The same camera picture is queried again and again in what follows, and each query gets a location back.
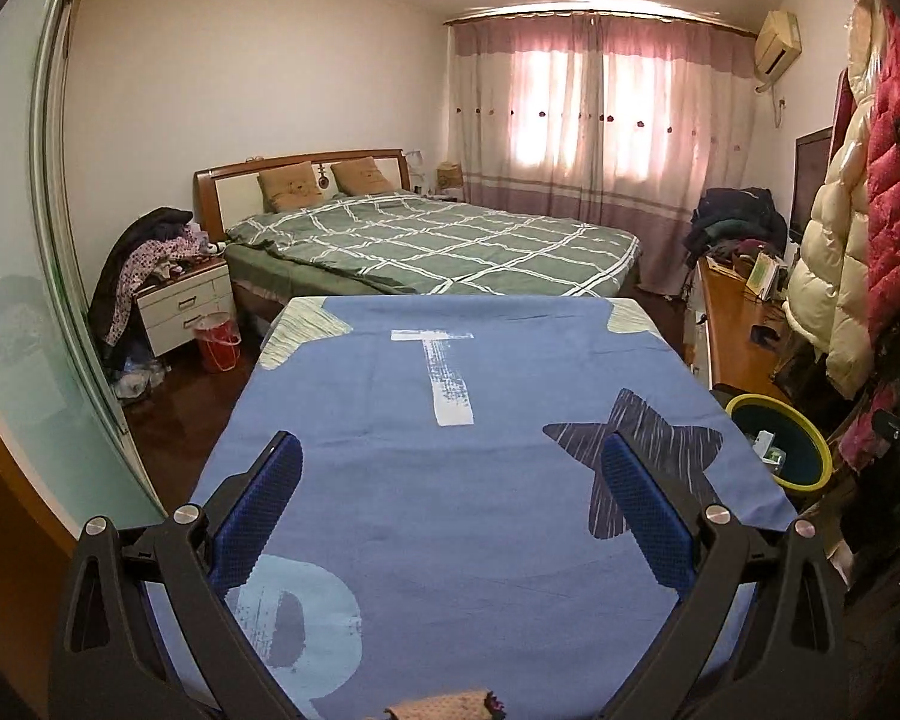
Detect pile of dark clothes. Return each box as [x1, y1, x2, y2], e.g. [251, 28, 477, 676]
[682, 187, 788, 263]

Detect brown pillow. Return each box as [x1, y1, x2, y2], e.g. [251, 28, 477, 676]
[257, 163, 325, 212]
[330, 156, 395, 196]

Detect black television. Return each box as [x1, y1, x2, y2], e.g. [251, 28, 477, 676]
[789, 126, 835, 245]

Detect brown knitted cloth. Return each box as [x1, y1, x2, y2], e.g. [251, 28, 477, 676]
[385, 688, 507, 720]

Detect blue printed tablecloth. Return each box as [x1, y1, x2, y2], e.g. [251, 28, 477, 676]
[142, 296, 800, 720]

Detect mixed hanging clothes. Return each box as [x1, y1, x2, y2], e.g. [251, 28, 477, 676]
[772, 360, 900, 691]

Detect white nightstand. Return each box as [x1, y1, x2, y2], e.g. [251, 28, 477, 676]
[136, 259, 235, 356]

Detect green checked duvet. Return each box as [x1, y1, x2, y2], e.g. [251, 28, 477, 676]
[223, 193, 641, 297]

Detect wall air conditioner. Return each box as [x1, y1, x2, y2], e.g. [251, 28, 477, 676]
[754, 10, 803, 95]

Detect sliding glass door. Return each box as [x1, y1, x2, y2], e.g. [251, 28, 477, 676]
[0, 0, 158, 533]

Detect cream puffer jacket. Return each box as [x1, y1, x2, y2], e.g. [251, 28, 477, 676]
[784, 0, 882, 398]

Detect pink sheer curtain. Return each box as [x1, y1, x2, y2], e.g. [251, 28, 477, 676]
[446, 11, 758, 293]

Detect yellow rimmed trash bin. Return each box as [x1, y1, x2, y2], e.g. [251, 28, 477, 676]
[725, 392, 833, 492]

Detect stack of books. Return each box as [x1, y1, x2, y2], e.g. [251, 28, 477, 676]
[746, 253, 781, 301]

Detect wooden bed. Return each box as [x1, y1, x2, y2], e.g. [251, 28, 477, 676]
[193, 148, 641, 301]

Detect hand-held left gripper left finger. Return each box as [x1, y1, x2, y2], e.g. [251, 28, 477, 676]
[49, 431, 305, 720]

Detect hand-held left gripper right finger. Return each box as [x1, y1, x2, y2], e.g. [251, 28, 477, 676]
[600, 431, 848, 720]

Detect wooden desk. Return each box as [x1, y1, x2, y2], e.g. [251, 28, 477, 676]
[694, 259, 792, 402]

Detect red bucket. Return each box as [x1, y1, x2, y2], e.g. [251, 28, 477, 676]
[193, 313, 242, 372]

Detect clear plastic bags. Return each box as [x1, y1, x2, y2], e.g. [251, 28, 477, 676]
[109, 356, 170, 400]

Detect pile of patterned clothes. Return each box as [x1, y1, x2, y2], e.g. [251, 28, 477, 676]
[88, 208, 222, 350]

